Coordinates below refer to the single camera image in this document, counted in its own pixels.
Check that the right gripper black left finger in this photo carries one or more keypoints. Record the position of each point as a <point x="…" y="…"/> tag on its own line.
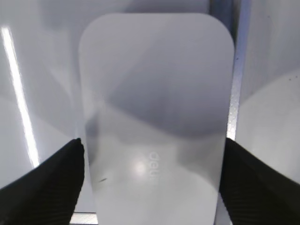
<point x="48" y="194"/>

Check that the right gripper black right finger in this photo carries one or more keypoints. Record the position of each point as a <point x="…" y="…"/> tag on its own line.
<point x="254" y="193"/>

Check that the white whiteboard eraser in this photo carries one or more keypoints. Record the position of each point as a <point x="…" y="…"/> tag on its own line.
<point x="155" y="91"/>

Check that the white aluminium-framed whiteboard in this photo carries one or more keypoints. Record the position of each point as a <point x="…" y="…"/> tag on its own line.
<point x="41" y="103"/>

